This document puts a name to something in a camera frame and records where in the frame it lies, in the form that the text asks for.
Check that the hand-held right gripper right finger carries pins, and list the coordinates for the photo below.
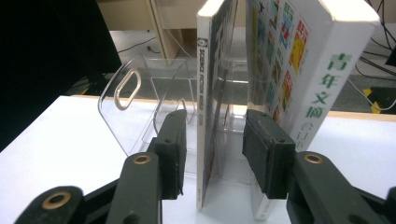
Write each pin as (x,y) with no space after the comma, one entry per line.
(267,155)

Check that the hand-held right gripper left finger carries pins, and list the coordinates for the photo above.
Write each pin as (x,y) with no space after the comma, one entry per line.
(172,155)

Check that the purple cover magazine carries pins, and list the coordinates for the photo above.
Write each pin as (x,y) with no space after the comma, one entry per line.
(204,109)

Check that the clear acrylic book rack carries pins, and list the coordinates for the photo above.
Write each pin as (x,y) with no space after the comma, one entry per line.
(124,124)

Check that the thick white book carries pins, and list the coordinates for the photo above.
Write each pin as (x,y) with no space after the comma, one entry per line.
(311,62)

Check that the black stand base striped tape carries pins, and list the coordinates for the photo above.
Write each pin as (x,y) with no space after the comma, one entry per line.
(93,84)
(384,96)

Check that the light wooden desk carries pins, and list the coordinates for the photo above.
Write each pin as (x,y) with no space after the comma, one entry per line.
(130,15)

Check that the black curtain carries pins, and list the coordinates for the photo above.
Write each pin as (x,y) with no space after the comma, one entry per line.
(46,62)

